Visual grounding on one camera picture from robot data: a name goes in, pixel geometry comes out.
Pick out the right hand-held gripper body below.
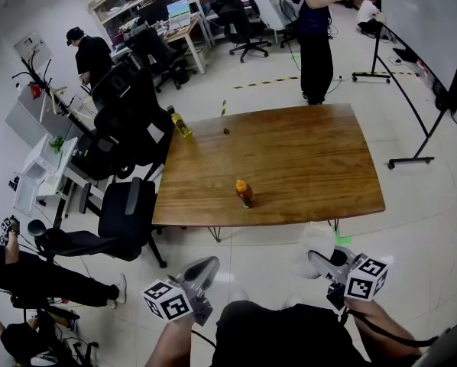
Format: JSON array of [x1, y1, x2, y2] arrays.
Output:
[[326, 255, 390, 313]]

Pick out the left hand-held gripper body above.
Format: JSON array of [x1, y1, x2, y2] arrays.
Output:
[[141, 273, 214, 326]]

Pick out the white cloth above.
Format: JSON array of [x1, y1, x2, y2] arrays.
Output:
[[290, 221, 337, 281]]

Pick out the brown bottle with orange cap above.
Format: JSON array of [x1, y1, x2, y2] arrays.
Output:
[[235, 179, 256, 209]]

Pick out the yellow bottle with black cap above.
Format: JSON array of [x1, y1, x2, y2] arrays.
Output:
[[166, 105, 193, 138]]

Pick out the person's right forearm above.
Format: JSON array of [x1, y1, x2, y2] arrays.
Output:
[[342, 297, 423, 359]]

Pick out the person's left forearm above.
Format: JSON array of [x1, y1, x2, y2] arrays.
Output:
[[144, 313, 197, 367]]

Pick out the person's left shoe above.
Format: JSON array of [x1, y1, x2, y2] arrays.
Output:
[[228, 288, 251, 304]]

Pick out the black office chair grey armrests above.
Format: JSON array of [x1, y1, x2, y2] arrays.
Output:
[[27, 177, 168, 270]]

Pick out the person's black clothing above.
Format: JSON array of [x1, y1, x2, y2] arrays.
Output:
[[210, 299, 368, 367]]

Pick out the large black office chair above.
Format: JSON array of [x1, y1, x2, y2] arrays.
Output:
[[75, 66, 176, 181]]

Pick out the white cart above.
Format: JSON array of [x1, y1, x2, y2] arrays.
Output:
[[11, 133, 79, 218]]

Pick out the black office chair with clothes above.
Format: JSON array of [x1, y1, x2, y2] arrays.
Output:
[[122, 24, 199, 93]]

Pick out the black coat rack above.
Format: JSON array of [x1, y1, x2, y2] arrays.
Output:
[[11, 50, 96, 138]]

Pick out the light wooden desk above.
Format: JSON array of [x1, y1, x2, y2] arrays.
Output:
[[162, 12, 209, 76]]

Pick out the whiteboard on black stand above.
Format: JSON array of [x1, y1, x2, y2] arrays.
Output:
[[351, 0, 457, 171]]

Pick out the laptop with bright screen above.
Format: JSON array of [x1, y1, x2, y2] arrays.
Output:
[[166, 0, 193, 31]]

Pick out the white pod chair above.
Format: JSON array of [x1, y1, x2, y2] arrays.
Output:
[[247, 0, 303, 46]]

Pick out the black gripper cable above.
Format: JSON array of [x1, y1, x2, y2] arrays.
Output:
[[191, 329, 219, 350], [340, 307, 440, 349]]

